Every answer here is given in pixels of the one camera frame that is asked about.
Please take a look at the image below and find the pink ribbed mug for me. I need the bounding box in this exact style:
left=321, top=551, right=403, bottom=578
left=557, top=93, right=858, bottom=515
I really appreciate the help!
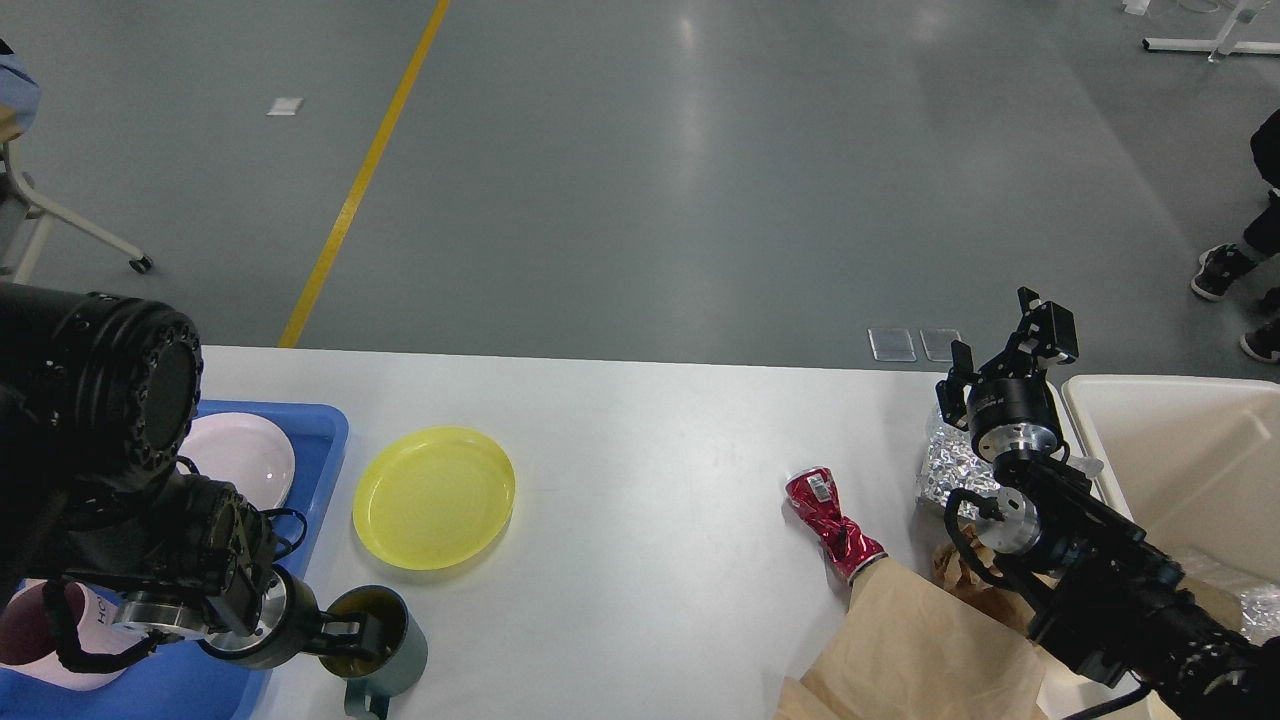
left=1, top=580, right=140, bottom=692

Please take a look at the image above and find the blue plastic tray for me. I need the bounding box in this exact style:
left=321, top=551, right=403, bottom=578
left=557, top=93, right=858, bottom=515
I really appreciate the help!
left=1, top=400, right=349, bottom=719

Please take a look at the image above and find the yellow plastic plate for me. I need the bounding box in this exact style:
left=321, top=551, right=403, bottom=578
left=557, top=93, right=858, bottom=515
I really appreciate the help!
left=352, top=427, right=517, bottom=571

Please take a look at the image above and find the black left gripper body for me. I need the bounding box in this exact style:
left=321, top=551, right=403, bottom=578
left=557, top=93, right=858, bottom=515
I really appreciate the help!
left=198, top=566, right=323, bottom=671

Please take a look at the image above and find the beige plastic bin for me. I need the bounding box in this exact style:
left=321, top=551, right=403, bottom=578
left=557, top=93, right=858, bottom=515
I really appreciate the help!
left=1062, top=375, right=1279, bottom=583

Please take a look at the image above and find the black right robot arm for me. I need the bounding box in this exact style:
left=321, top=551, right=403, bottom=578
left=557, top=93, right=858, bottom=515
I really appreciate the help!
left=936, top=287, right=1279, bottom=719

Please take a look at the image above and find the white paper scrap on floor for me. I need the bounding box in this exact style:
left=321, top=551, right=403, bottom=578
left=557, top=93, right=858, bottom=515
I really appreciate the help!
left=265, top=97, right=305, bottom=117

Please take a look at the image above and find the foil inside bin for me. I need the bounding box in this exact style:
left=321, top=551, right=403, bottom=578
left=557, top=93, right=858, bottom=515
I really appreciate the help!
left=1175, top=550, right=1280, bottom=646

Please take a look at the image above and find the white chair frame with casters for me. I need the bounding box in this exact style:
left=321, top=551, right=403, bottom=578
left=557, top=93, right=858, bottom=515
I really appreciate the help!
left=0, top=135, right=154, bottom=286

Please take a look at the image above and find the crushed red soda can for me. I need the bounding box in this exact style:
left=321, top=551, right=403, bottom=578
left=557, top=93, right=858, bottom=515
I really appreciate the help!
left=783, top=468, right=888, bottom=584

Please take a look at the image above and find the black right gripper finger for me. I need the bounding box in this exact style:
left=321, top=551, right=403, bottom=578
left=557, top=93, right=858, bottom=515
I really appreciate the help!
left=937, top=342, right=982, bottom=432
left=986, top=288, right=1079, bottom=380

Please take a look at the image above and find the clear floor plate left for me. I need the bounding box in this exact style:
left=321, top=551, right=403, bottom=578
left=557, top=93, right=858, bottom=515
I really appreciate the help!
left=867, top=328, right=918, bottom=363

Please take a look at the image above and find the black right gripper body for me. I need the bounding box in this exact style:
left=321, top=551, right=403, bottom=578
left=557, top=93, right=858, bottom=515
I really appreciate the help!
left=966, top=375, right=1064, bottom=462

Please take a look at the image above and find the white stand base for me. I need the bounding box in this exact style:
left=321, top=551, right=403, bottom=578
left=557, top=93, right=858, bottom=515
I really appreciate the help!
left=1140, top=1, right=1279, bottom=63

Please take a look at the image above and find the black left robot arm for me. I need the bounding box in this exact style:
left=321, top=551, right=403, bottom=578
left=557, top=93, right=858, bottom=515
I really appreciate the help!
left=1, top=283, right=393, bottom=674

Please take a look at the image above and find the person's black sneaker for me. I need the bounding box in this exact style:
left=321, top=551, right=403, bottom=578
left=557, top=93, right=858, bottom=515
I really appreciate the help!
left=1189, top=243, right=1258, bottom=302

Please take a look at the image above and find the pink round plate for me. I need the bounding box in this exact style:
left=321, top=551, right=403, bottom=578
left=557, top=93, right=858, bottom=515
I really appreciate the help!
left=180, top=413, right=296, bottom=511

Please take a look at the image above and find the brown paper bag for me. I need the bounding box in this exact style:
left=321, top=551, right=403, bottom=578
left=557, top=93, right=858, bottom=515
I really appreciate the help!
left=774, top=559, right=1046, bottom=719

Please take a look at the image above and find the crumpled brown paper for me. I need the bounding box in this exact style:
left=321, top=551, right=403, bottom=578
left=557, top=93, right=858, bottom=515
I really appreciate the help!
left=931, top=541, right=1034, bottom=635

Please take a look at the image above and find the clear floor plate right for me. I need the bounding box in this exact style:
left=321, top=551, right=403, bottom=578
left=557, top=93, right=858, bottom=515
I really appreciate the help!
left=919, top=328, right=963, bottom=363

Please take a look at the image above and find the clear floor plate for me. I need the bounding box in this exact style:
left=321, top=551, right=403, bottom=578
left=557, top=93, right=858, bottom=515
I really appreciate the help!
left=919, top=328, right=963, bottom=363
left=867, top=328, right=918, bottom=363

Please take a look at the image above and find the dark green mug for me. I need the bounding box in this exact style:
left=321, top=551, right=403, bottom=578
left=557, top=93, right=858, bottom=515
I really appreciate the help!
left=319, top=585, right=428, bottom=719

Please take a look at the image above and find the crumpled aluminium foil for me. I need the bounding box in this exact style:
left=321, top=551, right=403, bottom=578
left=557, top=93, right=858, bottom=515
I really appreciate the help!
left=915, top=405, right=1001, bottom=518

